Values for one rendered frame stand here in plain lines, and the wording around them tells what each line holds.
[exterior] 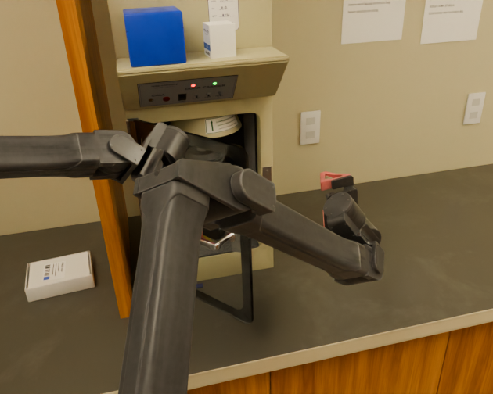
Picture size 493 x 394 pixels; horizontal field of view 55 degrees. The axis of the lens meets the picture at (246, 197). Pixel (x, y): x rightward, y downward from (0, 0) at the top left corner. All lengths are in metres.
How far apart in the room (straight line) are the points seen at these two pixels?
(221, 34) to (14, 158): 0.43
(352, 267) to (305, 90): 0.87
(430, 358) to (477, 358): 0.15
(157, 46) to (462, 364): 1.06
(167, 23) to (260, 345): 0.67
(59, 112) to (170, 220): 1.03
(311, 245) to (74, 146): 0.38
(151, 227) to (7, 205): 1.15
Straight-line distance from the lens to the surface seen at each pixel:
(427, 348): 1.27
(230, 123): 1.10
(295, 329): 1.09
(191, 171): 0.51
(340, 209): 0.85
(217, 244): 0.88
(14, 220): 1.64
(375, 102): 1.68
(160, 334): 0.46
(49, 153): 0.74
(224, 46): 0.93
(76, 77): 0.92
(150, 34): 0.88
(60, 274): 1.29
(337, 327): 1.10
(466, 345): 1.34
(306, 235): 0.69
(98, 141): 0.76
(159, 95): 0.95
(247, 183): 0.55
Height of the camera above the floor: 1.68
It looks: 27 degrees down
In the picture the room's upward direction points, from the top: 2 degrees counter-clockwise
